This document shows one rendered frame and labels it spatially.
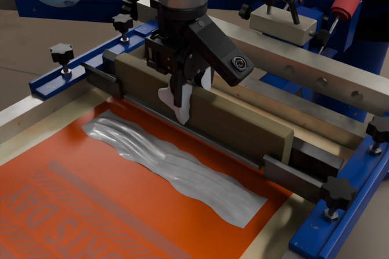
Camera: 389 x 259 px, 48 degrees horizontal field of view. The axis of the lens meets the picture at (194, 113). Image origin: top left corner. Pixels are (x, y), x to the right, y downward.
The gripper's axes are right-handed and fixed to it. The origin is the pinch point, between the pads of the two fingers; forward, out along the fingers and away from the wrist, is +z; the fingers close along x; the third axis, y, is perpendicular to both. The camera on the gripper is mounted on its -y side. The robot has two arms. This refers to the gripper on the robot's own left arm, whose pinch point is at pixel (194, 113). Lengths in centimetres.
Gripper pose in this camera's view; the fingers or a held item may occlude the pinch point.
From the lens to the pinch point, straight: 75.4
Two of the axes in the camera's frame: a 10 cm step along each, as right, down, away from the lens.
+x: -6.2, 4.9, -6.1
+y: -7.8, -3.9, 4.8
